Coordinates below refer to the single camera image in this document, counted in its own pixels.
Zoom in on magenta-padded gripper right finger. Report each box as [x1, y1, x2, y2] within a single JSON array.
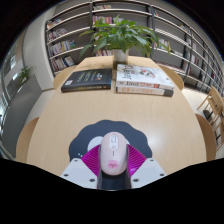
[[113, 144, 167, 191]]

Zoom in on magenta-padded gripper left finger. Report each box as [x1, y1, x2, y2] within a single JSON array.
[[59, 143, 114, 191]]

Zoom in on pale pink computer mouse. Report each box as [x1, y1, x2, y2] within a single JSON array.
[[99, 131, 129, 176]]

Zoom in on black cartoon-face mouse pad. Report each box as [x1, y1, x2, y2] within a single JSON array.
[[68, 119, 153, 161]]

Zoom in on round-back wooden chair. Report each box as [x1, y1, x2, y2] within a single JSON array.
[[194, 113, 218, 162], [157, 64, 185, 92], [15, 116, 41, 164], [52, 64, 79, 91]]

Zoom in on white book red-lettered spine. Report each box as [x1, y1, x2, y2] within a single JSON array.
[[115, 85, 175, 98]]

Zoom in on black hardcover book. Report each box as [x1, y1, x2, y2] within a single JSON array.
[[60, 68, 113, 93]]

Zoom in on white illustrated-cover book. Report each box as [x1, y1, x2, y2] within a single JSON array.
[[115, 63, 176, 90]]

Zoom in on leafy background potted plant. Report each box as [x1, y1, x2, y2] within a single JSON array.
[[17, 65, 34, 84]]

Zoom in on green potted plant white pot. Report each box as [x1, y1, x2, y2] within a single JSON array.
[[79, 14, 172, 70]]

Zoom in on grey bookshelf unit with books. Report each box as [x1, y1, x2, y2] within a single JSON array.
[[44, 0, 224, 98]]

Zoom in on group of wooden frame chairs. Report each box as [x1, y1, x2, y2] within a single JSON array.
[[196, 85, 224, 151]]

